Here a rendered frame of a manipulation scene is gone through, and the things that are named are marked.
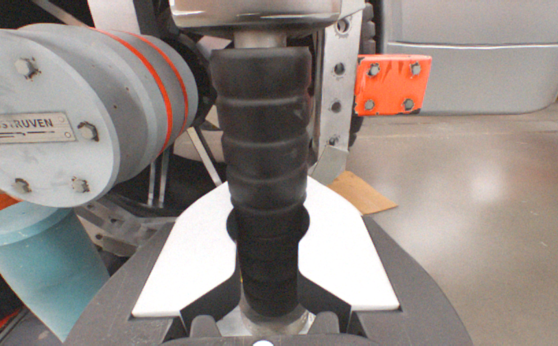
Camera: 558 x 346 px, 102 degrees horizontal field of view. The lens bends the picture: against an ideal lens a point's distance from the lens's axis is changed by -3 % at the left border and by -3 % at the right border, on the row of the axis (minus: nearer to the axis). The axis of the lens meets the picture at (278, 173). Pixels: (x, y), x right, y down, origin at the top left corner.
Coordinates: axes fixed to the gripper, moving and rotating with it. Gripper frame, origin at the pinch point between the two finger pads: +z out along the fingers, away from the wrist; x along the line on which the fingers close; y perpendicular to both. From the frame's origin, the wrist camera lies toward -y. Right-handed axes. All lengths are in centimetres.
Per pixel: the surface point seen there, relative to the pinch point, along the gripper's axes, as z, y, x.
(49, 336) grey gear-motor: 14, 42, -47
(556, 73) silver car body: 44, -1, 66
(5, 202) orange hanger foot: 31, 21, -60
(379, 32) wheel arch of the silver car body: 45, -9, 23
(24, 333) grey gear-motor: 15, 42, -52
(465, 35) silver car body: 44, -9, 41
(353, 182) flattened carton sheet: 137, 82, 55
